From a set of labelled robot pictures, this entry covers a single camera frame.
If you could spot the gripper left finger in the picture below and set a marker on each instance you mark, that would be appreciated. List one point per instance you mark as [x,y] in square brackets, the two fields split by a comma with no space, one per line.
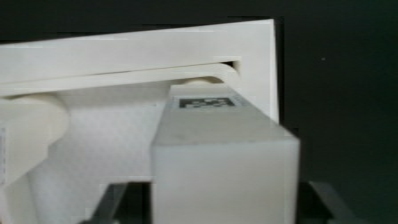
[124,205]

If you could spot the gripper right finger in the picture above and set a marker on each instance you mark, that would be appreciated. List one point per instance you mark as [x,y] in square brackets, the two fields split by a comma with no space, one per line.
[321,208]

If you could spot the white desk tabletop tray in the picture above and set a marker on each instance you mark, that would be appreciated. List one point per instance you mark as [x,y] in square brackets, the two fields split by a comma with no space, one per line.
[96,156]

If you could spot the white desk leg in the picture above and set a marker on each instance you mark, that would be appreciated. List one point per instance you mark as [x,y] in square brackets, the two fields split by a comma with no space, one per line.
[224,161]
[33,121]

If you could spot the white U-shaped fence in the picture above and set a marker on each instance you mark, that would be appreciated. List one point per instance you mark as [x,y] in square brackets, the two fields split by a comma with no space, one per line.
[224,50]

